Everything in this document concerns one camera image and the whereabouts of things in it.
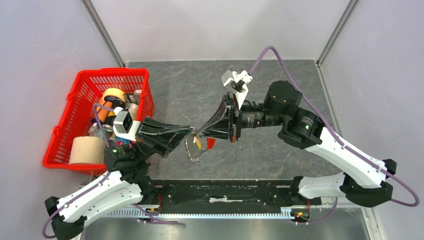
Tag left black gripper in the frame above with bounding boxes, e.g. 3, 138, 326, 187
133, 115, 195, 163

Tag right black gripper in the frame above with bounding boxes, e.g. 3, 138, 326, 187
197, 91, 286, 143

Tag yellow tagged keys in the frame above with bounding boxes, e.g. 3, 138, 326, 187
191, 132, 202, 150

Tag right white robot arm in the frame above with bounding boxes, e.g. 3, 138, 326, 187
197, 80, 397, 208

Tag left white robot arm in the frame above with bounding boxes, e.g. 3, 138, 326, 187
42, 116, 193, 240

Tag clear plastic bottle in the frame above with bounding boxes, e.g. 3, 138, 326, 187
127, 103, 139, 121

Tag black and yellow can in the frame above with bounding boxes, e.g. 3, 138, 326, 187
111, 98, 126, 111

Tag silver drink can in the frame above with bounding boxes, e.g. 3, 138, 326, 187
94, 124, 114, 140

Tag orange and blue bottle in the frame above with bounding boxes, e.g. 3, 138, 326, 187
96, 101, 113, 124

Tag yellow tape roll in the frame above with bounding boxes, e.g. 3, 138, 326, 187
101, 88, 126, 102

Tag beige paper roll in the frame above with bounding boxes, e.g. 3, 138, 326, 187
68, 136, 106, 165

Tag red plastic basket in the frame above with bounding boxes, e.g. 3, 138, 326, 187
42, 67, 155, 176

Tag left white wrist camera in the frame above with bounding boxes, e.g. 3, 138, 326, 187
113, 110, 141, 141

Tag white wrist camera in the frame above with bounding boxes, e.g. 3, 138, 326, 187
221, 70, 253, 109
113, 110, 141, 141

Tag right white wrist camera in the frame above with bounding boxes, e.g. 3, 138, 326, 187
221, 70, 253, 109

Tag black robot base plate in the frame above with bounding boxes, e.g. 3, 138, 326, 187
140, 179, 322, 215

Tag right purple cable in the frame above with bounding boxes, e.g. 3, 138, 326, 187
248, 45, 421, 226

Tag left aluminium corner post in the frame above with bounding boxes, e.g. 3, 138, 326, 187
81, 0, 126, 67

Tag aluminium corner post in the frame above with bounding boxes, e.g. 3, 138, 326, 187
81, 0, 126, 67
315, 0, 360, 68

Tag right aluminium corner post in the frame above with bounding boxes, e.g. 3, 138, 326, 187
315, 0, 360, 68

